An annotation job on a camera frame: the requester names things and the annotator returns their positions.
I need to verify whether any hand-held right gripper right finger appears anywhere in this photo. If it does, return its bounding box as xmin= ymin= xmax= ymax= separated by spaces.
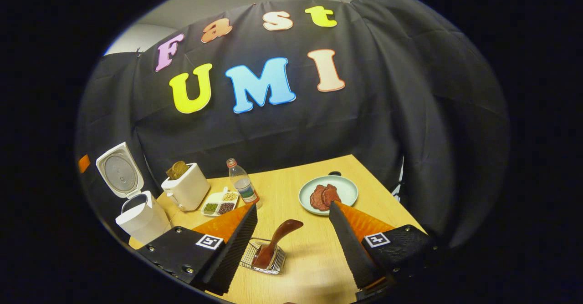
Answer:
xmin=329 ymin=201 xmax=438 ymax=301

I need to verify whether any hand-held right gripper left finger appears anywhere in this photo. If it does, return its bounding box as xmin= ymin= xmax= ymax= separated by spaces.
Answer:
xmin=137 ymin=203 xmax=258 ymax=296

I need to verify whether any wire chopstick holder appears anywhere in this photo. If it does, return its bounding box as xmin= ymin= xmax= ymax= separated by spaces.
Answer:
xmin=239 ymin=238 xmax=287 ymax=276

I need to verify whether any brown wooden spoon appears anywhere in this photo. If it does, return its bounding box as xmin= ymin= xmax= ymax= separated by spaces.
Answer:
xmin=252 ymin=219 xmax=304 ymax=269

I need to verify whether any white rice cooker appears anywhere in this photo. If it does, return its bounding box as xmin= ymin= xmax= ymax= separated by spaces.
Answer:
xmin=96 ymin=142 xmax=172 ymax=245

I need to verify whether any white divided bean dish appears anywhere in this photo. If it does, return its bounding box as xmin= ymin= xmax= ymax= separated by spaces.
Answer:
xmin=200 ymin=187 xmax=240 ymax=217

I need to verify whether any red meat slice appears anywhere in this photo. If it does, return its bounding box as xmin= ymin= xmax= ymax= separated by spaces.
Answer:
xmin=321 ymin=184 xmax=341 ymax=208
xmin=310 ymin=185 xmax=327 ymax=212

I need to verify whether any light green plate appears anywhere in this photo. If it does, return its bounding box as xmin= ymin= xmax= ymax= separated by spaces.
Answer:
xmin=298 ymin=175 xmax=359 ymax=216

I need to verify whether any clear plastic water bottle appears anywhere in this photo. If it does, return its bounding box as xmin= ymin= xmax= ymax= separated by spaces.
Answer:
xmin=226 ymin=158 xmax=261 ymax=209

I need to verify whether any white toaster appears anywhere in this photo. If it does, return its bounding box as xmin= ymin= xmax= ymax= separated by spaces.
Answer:
xmin=161 ymin=162 xmax=211 ymax=211

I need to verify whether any black backdrop cloth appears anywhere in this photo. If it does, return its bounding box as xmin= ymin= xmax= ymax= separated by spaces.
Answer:
xmin=75 ymin=0 xmax=511 ymax=250

